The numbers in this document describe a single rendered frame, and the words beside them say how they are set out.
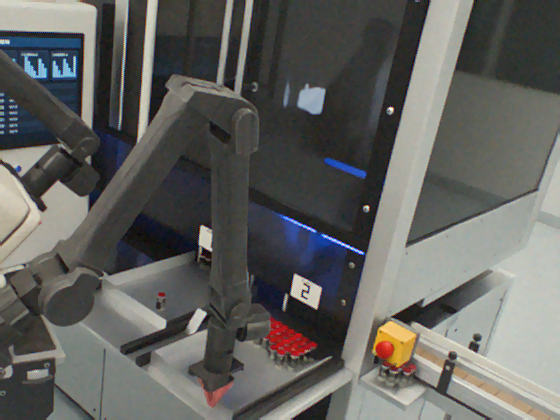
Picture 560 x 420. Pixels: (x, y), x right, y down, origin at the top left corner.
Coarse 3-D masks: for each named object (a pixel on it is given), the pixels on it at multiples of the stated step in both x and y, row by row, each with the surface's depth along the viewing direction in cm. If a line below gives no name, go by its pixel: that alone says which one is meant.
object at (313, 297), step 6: (300, 276) 161; (294, 282) 163; (300, 282) 162; (306, 282) 160; (294, 288) 163; (300, 288) 162; (306, 288) 161; (312, 288) 159; (318, 288) 158; (294, 294) 164; (300, 294) 163; (306, 294) 161; (312, 294) 160; (318, 294) 159; (300, 300) 163; (306, 300) 162; (312, 300) 160; (318, 300) 159; (312, 306) 161
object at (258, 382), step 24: (192, 336) 155; (168, 360) 150; (192, 360) 151; (240, 360) 154; (264, 360) 156; (192, 384) 139; (240, 384) 146; (264, 384) 147; (288, 384) 145; (216, 408) 135; (240, 408) 133
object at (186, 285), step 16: (176, 256) 192; (192, 256) 197; (128, 272) 179; (144, 272) 184; (160, 272) 188; (176, 272) 190; (192, 272) 191; (208, 272) 193; (112, 288) 171; (128, 288) 177; (144, 288) 178; (160, 288) 180; (176, 288) 181; (192, 288) 183; (256, 288) 183; (128, 304) 168; (144, 304) 171; (176, 304) 173; (192, 304) 174; (208, 304) 169; (160, 320) 160; (176, 320) 162
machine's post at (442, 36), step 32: (448, 0) 122; (448, 32) 123; (416, 64) 129; (448, 64) 128; (416, 96) 130; (416, 128) 132; (416, 160) 134; (384, 192) 140; (416, 192) 140; (384, 224) 142; (384, 256) 144; (384, 288) 147; (352, 320) 154; (384, 320) 154; (352, 352) 156; (352, 384) 158; (352, 416) 164
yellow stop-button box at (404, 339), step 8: (392, 320) 152; (384, 328) 148; (392, 328) 149; (400, 328) 149; (408, 328) 150; (376, 336) 149; (384, 336) 148; (392, 336) 146; (400, 336) 146; (408, 336) 146; (416, 336) 148; (392, 344) 147; (400, 344) 145; (408, 344) 146; (416, 344) 150; (400, 352) 146; (408, 352) 148; (392, 360) 148; (400, 360) 147; (408, 360) 151
